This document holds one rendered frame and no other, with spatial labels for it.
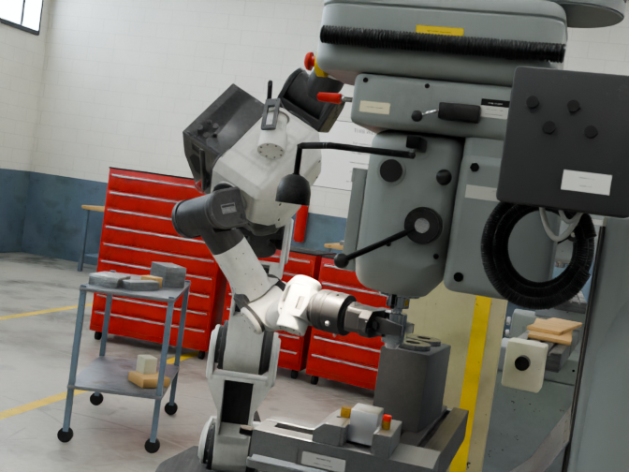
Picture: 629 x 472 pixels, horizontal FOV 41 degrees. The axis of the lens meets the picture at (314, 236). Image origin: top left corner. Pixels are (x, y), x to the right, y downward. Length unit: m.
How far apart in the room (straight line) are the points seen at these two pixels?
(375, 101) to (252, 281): 0.63
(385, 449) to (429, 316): 1.94
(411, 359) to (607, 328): 0.63
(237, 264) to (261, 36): 9.80
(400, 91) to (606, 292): 0.52
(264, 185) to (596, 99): 0.95
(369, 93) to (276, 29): 10.07
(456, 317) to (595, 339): 1.96
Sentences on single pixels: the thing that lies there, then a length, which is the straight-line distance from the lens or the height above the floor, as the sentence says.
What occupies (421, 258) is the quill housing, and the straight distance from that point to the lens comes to 1.64.
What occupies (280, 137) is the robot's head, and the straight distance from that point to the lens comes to 2.00.
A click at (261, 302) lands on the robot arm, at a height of 1.21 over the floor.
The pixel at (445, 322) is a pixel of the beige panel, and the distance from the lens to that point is 3.49.
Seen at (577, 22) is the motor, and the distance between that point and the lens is 1.80.
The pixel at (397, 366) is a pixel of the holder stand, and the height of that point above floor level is 1.11.
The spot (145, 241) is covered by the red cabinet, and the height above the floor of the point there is 0.89.
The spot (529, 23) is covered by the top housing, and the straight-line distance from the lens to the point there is 1.62.
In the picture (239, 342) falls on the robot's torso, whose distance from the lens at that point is 2.43.
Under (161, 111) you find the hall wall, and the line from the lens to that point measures 12.21.
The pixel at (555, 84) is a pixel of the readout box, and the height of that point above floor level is 1.70.
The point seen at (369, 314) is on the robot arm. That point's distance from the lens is 1.73.
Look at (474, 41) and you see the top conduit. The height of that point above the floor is 1.80.
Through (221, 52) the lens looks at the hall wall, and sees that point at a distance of 11.95.
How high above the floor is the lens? 1.49
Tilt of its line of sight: 3 degrees down
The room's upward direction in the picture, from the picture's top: 8 degrees clockwise
